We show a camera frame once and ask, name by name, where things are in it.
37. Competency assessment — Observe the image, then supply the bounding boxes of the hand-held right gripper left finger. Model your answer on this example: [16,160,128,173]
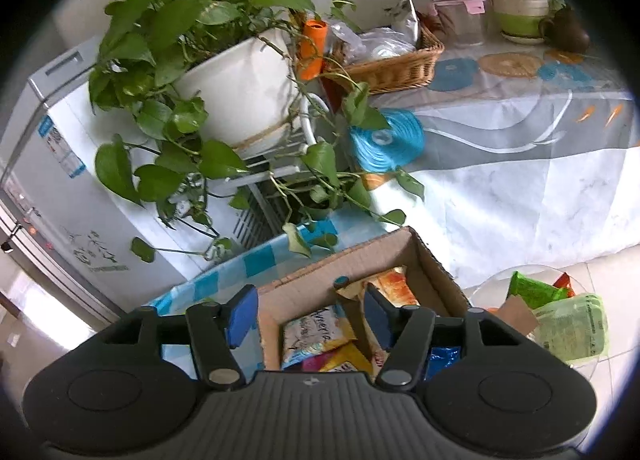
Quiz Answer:
[75,284,261,387]

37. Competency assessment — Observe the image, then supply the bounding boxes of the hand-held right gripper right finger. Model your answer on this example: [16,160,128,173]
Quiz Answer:
[362,284,531,389]

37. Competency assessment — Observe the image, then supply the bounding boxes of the croissant snack packet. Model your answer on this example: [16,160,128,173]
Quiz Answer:
[336,266,421,308]

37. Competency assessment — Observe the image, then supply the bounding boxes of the yellow cake snack packet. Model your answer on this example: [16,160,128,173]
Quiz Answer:
[320,342,375,376]

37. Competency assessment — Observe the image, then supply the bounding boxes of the cardboard box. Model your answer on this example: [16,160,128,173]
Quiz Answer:
[255,226,471,371]

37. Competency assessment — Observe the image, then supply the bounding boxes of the dark blue snack packet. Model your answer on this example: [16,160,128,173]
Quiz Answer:
[424,346,461,383]

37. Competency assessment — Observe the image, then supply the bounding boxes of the blue checkered tablecloth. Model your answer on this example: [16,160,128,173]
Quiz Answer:
[150,220,341,376]

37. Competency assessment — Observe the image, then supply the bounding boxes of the white printed snack packet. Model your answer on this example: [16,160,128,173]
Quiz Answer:
[281,305,357,371]

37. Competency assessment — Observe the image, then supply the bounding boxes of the clear bin with trash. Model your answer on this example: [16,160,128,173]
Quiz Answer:
[470,265,611,381]

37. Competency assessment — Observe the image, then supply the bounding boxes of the brown cardboard piece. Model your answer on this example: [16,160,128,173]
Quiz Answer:
[492,297,540,335]

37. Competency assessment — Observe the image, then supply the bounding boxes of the grey white printed tablecloth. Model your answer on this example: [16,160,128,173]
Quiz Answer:
[365,37,640,291]

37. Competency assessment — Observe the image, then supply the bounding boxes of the pale green snack packet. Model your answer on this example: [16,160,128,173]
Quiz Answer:
[532,292,610,366]

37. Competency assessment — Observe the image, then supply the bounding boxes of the white metal plant stand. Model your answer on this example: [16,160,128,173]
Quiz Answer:
[205,90,331,251]

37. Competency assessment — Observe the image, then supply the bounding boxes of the white chest freezer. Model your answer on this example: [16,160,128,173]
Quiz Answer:
[0,37,301,313]

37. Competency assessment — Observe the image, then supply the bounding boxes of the wicker basket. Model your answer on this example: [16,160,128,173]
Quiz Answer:
[325,22,446,95]

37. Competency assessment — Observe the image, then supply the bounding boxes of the clear plastic bags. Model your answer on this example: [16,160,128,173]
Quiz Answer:
[332,22,418,63]

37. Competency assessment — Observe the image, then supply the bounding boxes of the orange tube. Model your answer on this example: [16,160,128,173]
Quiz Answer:
[297,20,328,80]

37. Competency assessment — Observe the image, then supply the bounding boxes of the silver foil bag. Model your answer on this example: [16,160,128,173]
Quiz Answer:
[392,0,421,48]

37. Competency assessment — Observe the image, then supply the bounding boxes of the clear glass jar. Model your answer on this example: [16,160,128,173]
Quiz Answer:
[440,2,486,48]

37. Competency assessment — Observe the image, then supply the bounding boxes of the green pothos plant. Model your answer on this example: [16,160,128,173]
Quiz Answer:
[89,0,426,263]

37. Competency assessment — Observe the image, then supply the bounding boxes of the green and white plant pot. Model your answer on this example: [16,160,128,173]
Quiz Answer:
[490,0,550,44]

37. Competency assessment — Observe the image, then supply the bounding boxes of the brown teapot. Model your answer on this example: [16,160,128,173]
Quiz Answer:
[539,7,591,53]

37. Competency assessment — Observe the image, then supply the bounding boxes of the blue rope roll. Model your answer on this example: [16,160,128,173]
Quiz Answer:
[348,108,426,174]

